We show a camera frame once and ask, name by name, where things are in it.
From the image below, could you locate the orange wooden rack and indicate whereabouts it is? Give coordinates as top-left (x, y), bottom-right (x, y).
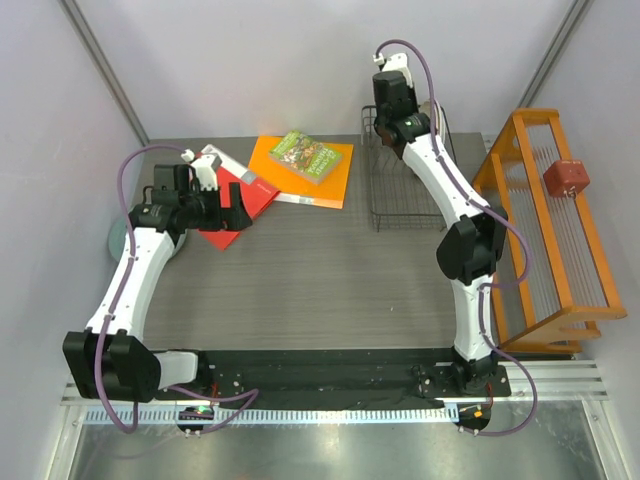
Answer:
top-left (472, 108), bottom-right (627, 354)

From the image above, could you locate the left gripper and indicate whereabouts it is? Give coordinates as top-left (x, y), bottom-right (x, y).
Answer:
top-left (180, 182), bottom-right (251, 232)

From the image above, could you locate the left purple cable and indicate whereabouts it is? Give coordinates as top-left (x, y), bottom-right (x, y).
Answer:
top-left (94, 143), bottom-right (260, 435)

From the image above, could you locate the red folder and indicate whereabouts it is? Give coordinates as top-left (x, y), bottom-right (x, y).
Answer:
top-left (196, 144), bottom-right (279, 250)

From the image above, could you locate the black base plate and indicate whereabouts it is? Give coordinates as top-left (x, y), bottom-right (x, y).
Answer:
top-left (184, 348), bottom-right (511, 400)

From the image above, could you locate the red cube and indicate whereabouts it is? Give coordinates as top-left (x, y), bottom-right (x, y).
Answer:
top-left (543, 159), bottom-right (591, 198)

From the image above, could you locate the pink and cream plate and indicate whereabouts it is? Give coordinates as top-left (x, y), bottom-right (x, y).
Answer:
top-left (419, 99), bottom-right (436, 131)

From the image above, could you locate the black wire dish rack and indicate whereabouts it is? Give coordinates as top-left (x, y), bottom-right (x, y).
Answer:
top-left (361, 105), bottom-right (446, 232)

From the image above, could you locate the plain grey-green plate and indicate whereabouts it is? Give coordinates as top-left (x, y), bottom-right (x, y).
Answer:
top-left (107, 218), bottom-right (189, 263)

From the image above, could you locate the purple cable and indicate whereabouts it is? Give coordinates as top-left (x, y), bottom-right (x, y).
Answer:
top-left (375, 38), bottom-right (539, 438)
top-left (94, 143), bottom-right (260, 435)

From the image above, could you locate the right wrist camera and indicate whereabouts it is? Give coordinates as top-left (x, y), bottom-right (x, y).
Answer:
top-left (373, 53), bottom-right (414, 88)

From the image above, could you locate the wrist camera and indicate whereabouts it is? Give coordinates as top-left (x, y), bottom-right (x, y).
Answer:
top-left (181, 149), bottom-right (221, 191)
top-left (373, 53), bottom-right (414, 88)

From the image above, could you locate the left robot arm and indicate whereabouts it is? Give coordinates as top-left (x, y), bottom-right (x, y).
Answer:
top-left (63, 163), bottom-right (252, 403)

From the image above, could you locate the red and teal floral plate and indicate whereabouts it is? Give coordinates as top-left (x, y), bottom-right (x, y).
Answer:
top-left (433, 100), bottom-right (447, 143)

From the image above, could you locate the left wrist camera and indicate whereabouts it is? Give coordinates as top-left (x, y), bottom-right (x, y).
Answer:
top-left (181, 149), bottom-right (221, 191)

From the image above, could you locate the aluminium rail frame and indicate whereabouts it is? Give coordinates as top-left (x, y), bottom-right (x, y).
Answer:
top-left (48, 360), bottom-right (631, 479)

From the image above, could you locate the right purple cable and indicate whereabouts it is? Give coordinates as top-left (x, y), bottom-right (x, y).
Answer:
top-left (375, 38), bottom-right (539, 438)

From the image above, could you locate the green paperback book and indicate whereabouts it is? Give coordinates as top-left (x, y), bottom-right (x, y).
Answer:
top-left (269, 130), bottom-right (343, 185)

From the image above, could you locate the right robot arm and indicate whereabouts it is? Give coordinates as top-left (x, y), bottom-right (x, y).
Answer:
top-left (372, 71), bottom-right (507, 395)

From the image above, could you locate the orange folder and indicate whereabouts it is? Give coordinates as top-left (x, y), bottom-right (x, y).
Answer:
top-left (249, 136), bottom-right (354, 209)

